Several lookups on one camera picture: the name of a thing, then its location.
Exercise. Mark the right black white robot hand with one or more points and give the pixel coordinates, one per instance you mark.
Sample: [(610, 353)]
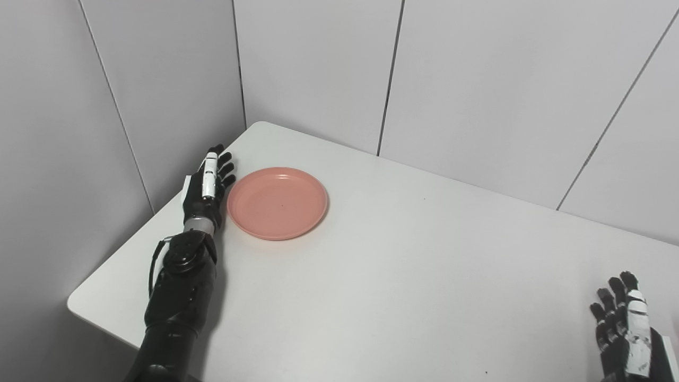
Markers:
[(612, 355)]

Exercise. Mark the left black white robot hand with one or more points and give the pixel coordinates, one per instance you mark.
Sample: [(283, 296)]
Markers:
[(195, 201)]

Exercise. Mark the pink round plate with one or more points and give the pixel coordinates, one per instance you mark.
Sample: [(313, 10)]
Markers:
[(278, 204)]

